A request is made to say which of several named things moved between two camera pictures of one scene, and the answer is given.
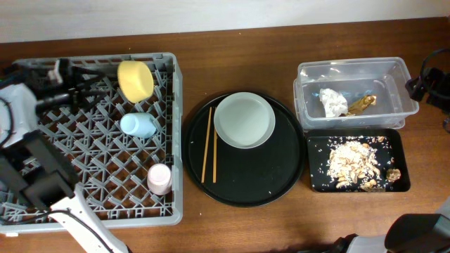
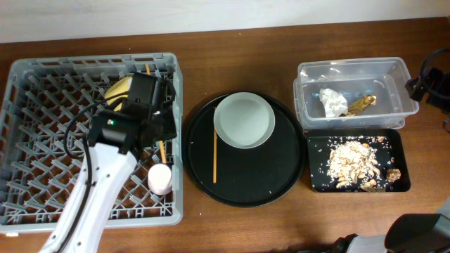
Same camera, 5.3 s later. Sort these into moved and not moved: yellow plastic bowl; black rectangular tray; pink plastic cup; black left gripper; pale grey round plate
Moved: yellow plastic bowl; black left gripper
Not moved: black rectangular tray; pale grey round plate; pink plastic cup
